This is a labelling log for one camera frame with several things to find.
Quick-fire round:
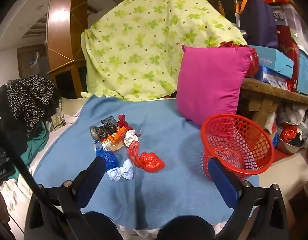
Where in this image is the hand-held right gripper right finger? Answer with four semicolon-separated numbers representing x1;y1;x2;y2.
207;157;290;240

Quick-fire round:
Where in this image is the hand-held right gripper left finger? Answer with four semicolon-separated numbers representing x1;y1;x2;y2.
24;155;107;240

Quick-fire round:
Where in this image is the blue plastic bag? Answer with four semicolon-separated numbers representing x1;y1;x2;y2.
95;149;119;171

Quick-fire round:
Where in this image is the red mesh basket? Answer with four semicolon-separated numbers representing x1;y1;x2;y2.
200;113;274;182

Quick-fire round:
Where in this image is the white knotted plastic bag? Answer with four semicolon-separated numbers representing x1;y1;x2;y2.
106;159;135;181

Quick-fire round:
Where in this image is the twisted red plastic bag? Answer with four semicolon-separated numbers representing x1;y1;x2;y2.
118;114;142;168

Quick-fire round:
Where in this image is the orange plastic bag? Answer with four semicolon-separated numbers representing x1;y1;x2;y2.
108;126;127;145

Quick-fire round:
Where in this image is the white bedding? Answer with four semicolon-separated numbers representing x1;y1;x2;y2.
0;177;38;212

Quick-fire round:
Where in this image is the teal cloth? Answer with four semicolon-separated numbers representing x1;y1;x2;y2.
13;124;50;174

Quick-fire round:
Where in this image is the red floor mat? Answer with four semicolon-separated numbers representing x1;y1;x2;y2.
273;149;295;158

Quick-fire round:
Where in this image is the blue blanket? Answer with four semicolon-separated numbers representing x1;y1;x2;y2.
33;94;259;230

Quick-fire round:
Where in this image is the steel basin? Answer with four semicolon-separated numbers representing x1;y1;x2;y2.
276;120;306;155

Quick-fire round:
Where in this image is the black dotted cloth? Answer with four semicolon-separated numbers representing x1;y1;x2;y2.
7;74;60;137

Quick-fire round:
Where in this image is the small red plastic bag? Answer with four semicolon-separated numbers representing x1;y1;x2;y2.
281;125;299;144

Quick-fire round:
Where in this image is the small black plastic bag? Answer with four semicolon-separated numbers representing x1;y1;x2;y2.
292;130;305;147

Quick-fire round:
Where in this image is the pink pillow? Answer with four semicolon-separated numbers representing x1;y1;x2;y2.
176;44;254;127

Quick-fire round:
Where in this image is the large white plastic bag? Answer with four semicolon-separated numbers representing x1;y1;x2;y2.
281;102;308;125

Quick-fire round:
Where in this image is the wooden bench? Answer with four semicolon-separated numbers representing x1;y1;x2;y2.
237;77;308;135

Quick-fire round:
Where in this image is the blue dotted package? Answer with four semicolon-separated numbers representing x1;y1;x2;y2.
256;66;289;90

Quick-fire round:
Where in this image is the full red plastic bag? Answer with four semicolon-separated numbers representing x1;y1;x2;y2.
219;41;259;78

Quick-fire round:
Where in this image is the light blue cardboard box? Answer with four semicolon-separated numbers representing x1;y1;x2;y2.
249;45;294;79

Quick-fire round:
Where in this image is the light blue storage bin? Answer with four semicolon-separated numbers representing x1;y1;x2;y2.
297;47;308;95

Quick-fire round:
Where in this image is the red gift box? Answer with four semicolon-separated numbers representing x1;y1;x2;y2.
277;25;300;93

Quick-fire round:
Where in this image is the green clover print quilt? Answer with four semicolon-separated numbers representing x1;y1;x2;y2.
81;0;248;102

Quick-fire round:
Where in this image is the navy fabric bag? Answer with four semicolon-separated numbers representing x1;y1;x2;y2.
237;0;279;48

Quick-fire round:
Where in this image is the clear plastic storage box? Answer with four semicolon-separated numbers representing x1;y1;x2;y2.
271;4;308;55

